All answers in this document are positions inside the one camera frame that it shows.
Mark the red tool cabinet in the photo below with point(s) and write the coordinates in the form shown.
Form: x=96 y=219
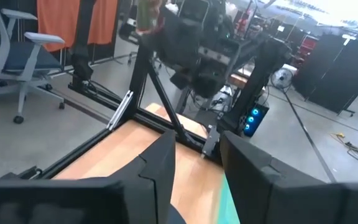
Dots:
x=308 y=46

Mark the black stand post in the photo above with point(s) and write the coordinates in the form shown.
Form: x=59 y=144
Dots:
x=82 y=46

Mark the grey office chair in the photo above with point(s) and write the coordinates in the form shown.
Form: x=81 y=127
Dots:
x=26 y=59

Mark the black computer blue lights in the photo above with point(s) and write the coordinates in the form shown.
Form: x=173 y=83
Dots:
x=253 y=119

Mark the orange curtain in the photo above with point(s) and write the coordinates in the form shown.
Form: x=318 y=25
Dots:
x=61 y=21

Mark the black aluminium table frame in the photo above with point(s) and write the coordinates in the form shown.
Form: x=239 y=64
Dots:
x=154 y=119

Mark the silver frame corner bracket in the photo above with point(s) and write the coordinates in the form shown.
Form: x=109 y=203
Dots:
x=120 y=109

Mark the white floor fan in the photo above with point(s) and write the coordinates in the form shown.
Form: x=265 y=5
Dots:
x=282 y=77

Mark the teal translucent plastic bin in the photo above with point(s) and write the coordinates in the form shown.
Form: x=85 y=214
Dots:
x=228 y=202

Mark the tall black cabinet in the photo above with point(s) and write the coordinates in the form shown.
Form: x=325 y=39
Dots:
x=337 y=71

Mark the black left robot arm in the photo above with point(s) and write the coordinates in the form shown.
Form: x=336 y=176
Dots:
x=197 y=37

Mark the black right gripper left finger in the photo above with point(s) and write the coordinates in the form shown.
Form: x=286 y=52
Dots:
x=73 y=202

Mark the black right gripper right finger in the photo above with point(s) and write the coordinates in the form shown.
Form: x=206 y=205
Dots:
x=291 y=202

